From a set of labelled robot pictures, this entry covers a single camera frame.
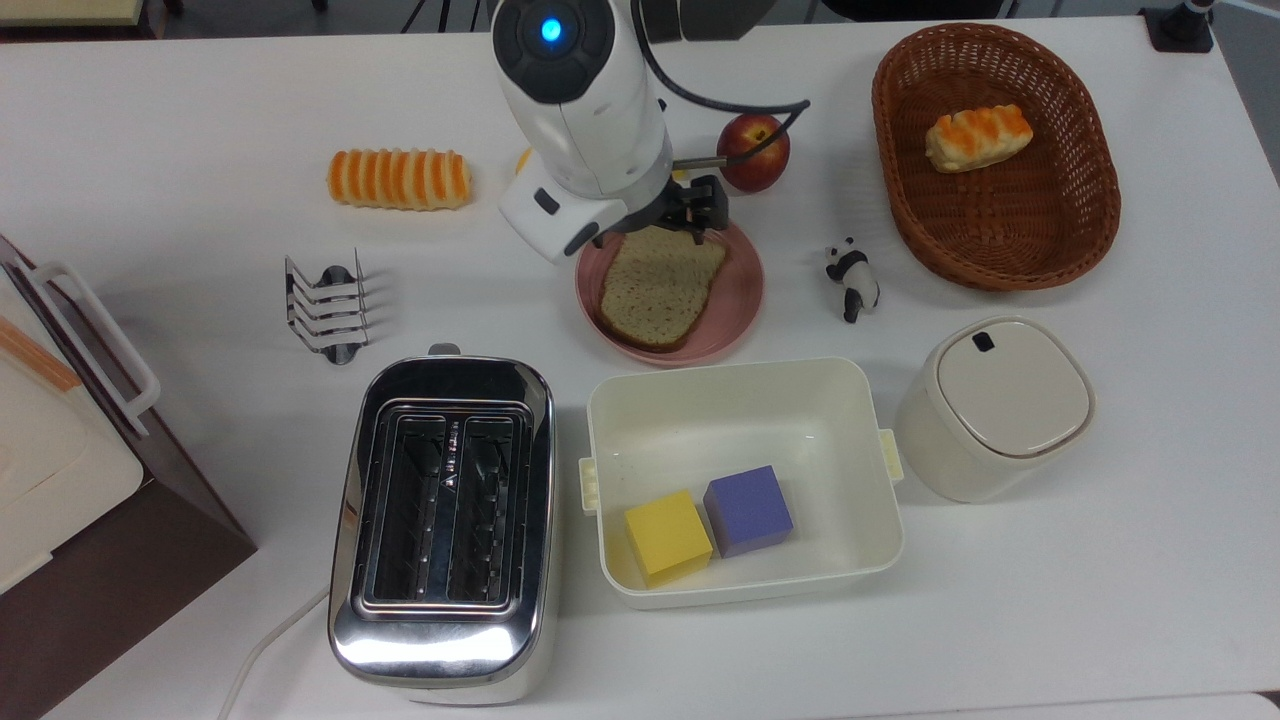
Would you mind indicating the pink plate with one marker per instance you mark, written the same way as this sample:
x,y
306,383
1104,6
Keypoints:
x,y
735,300

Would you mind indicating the silver cream two-slot toaster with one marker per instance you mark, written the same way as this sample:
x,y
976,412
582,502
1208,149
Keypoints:
x,y
440,520

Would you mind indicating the orange glazed pastry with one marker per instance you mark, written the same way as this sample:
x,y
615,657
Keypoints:
x,y
978,138

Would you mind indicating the brown bread slice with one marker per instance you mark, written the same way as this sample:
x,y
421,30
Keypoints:
x,y
660,295

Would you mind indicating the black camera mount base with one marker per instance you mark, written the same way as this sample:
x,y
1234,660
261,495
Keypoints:
x,y
1180,28

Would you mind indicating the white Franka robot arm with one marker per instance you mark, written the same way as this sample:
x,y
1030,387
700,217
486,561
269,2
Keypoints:
x,y
590,110

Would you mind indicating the yellow cube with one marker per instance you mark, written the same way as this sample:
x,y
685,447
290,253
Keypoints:
x,y
668,538

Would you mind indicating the cream bread box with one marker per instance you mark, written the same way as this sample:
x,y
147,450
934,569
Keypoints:
x,y
50,470

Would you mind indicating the black tripod legs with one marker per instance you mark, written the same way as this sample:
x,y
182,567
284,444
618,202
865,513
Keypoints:
x,y
440,12

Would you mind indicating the cream lidded canister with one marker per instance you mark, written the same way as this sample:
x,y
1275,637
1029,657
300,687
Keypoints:
x,y
1005,395

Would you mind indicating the brown wicker basket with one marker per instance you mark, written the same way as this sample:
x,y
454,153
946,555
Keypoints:
x,y
1010,230

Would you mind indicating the purple cube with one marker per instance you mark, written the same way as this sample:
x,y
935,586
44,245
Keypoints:
x,y
748,512

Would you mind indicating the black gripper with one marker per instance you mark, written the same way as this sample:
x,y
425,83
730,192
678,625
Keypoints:
x,y
668,205

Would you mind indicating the silver toast rack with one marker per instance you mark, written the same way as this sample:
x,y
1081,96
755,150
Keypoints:
x,y
325,305

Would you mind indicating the red apple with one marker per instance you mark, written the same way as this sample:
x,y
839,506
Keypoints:
x,y
752,155

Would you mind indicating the beige side table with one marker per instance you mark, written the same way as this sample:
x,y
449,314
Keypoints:
x,y
70,10

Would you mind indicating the orange striped bread roll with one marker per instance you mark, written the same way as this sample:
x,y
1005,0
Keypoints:
x,y
400,180

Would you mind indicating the panda figurine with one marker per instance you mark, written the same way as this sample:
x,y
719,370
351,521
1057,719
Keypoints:
x,y
852,275

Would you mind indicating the cream plastic storage box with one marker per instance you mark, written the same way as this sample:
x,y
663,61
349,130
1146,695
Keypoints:
x,y
740,410

